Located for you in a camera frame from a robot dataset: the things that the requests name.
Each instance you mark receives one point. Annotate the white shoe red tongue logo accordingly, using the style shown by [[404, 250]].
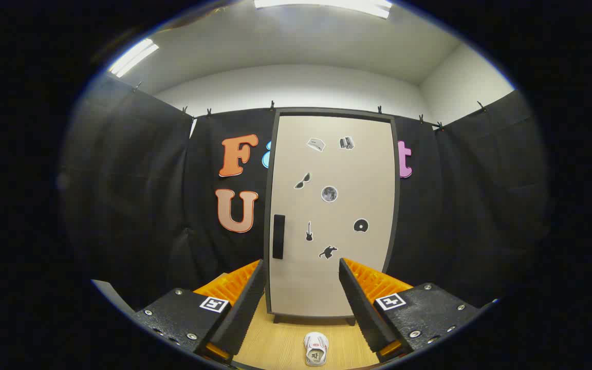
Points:
[[316, 349]]

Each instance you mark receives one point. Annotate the black backdrop cloth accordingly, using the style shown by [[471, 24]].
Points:
[[131, 205]]

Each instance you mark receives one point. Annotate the ceiling light panel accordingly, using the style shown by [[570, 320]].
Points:
[[327, 4], [134, 56]]

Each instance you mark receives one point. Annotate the dark grey shoe cabinet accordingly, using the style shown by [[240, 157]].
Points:
[[334, 111]]

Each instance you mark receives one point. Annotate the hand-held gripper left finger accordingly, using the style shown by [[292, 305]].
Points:
[[247, 308]]

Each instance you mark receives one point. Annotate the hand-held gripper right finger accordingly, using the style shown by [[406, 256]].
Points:
[[360, 308]]

